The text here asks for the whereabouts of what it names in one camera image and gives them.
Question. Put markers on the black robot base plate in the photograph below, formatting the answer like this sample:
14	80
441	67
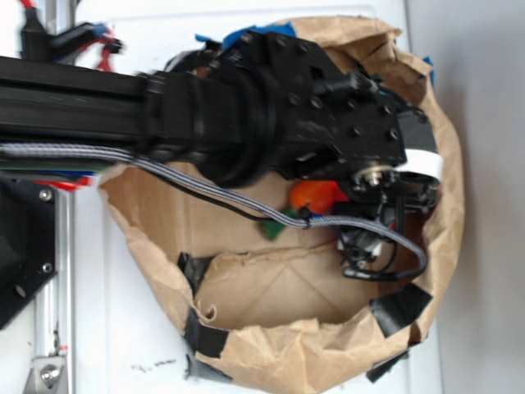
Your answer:
28	244

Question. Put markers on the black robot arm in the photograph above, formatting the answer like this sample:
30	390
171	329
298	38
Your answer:
271	102

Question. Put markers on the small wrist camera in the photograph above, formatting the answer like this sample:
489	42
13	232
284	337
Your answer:
359	248

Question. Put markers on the brown paper bag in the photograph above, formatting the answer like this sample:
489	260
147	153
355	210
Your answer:
279	315

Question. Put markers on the orange toy carrot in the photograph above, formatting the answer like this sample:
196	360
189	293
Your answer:
308	199

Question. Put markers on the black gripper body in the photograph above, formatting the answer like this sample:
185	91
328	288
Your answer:
346	127

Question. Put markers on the aluminium rail frame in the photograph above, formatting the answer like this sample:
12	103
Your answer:
52	369

